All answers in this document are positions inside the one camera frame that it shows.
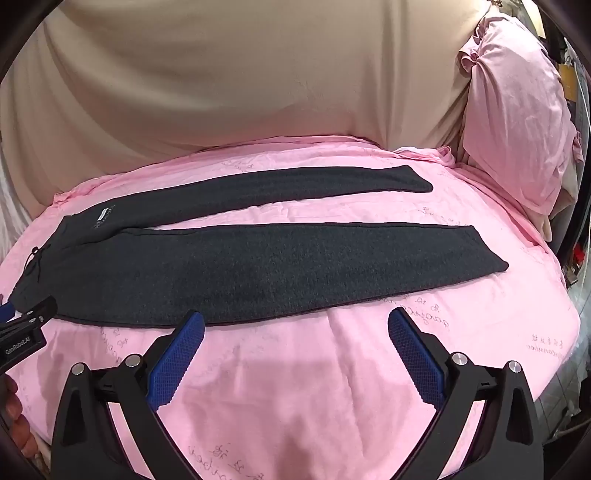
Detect dark grey pants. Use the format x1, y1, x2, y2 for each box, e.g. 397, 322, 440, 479
10, 164, 510, 329

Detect beige cloth drape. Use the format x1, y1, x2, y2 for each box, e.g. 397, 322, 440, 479
0, 0, 496, 219

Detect beige pillow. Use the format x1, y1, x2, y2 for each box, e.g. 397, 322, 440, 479
526, 168, 581, 241

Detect pink bed sheet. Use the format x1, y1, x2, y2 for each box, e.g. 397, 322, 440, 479
0, 134, 583, 480

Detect white plastic sheet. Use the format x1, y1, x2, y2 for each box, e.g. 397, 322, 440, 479
0, 147, 29, 260

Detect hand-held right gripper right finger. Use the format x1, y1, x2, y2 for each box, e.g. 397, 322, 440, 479
388, 307, 542, 480

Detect person's left hand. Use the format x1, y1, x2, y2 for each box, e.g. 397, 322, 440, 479
0, 374, 37, 457

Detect pink pillow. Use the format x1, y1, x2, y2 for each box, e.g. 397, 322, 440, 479
456, 16, 585, 216

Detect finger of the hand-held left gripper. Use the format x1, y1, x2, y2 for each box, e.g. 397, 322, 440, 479
0, 298, 58, 337

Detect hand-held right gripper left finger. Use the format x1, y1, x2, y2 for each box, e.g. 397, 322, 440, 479
50, 311, 206, 480

